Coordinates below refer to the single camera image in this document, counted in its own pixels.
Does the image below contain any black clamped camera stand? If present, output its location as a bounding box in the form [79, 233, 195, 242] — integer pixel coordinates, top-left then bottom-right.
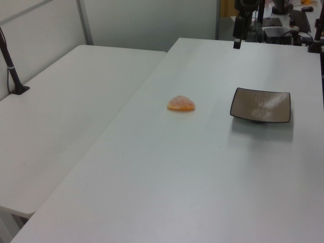
[307, 19, 324, 54]

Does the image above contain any thin black vertical pole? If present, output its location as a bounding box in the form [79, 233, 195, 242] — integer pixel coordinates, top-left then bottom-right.
[257, 0, 266, 43]

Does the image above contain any black camera stand pole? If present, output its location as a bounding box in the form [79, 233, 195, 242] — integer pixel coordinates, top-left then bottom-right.
[0, 26, 30, 96]

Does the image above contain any black electronics box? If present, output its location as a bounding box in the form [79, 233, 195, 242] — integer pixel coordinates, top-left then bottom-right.
[263, 26, 302, 46]

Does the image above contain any black keyboard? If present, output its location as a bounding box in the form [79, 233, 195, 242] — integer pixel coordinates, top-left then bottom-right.
[290, 11, 311, 33]

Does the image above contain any black monitor foot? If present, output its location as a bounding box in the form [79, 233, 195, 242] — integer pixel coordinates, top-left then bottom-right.
[271, 0, 294, 15]

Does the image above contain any square brown ceramic plate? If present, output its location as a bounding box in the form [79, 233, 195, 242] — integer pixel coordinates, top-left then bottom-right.
[229, 87, 292, 125]

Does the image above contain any yellow wooden panel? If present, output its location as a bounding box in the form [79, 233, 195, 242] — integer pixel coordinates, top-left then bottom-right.
[219, 0, 236, 18]

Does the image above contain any grey metal partition post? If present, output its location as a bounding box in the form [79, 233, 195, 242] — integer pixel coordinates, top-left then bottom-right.
[76, 0, 94, 46]

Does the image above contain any orange sugar-coated bread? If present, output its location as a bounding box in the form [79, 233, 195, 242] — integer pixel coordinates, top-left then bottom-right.
[166, 95, 196, 112]

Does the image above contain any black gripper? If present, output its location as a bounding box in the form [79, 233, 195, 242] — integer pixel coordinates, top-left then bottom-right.
[233, 16, 245, 50]

